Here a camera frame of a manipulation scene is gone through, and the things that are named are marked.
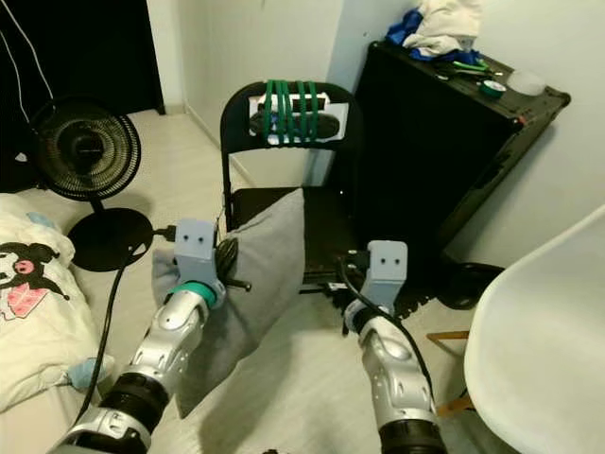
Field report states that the black folding chair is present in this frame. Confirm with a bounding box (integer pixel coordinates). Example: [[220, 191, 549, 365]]
[[219, 80, 366, 285]]

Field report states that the white plastic chair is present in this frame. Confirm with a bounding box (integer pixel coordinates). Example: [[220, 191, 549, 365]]
[[425, 202, 605, 454]]

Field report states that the black round base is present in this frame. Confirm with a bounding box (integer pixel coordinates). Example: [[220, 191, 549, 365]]
[[438, 259, 508, 312]]

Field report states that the black cabinet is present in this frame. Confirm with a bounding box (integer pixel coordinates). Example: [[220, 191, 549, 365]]
[[338, 40, 573, 277]]

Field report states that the white box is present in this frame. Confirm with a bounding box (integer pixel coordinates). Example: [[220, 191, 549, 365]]
[[249, 92, 334, 146]]

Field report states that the cream cartoon print blanket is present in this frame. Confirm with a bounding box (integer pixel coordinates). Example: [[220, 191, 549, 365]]
[[0, 194, 112, 422]]

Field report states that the green tape roll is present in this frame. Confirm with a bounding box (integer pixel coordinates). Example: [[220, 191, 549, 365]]
[[479, 79, 508, 99]]

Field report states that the green pen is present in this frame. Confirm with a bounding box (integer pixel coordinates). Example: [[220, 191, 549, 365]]
[[450, 57, 494, 77]]

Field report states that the blue cloth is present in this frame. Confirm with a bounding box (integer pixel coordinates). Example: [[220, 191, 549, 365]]
[[385, 8, 485, 63]]

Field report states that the clear plastic container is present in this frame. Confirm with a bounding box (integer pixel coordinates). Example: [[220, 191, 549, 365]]
[[510, 71, 550, 96]]

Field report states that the white cloth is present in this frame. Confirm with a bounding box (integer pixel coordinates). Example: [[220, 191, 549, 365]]
[[414, 0, 485, 56]]

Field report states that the black curtain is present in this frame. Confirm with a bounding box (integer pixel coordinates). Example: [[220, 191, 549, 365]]
[[0, 0, 164, 195]]

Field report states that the cream bed mattress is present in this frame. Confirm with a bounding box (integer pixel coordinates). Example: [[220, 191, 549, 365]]
[[0, 402, 91, 454]]

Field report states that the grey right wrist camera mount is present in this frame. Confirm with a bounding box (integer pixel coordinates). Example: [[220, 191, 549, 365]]
[[366, 240, 410, 307]]

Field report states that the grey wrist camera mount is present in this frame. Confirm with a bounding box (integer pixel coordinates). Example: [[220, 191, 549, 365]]
[[174, 218, 218, 287], [366, 240, 410, 307]]

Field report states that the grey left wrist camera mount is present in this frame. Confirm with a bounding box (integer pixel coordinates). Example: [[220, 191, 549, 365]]
[[174, 218, 218, 287]]

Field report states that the green strap bundle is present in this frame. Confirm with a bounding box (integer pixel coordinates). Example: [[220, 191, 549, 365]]
[[262, 79, 321, 146]]

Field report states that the black pedestal fan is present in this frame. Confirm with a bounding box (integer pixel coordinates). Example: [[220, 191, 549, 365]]
[[26, 95, 154, 274]]

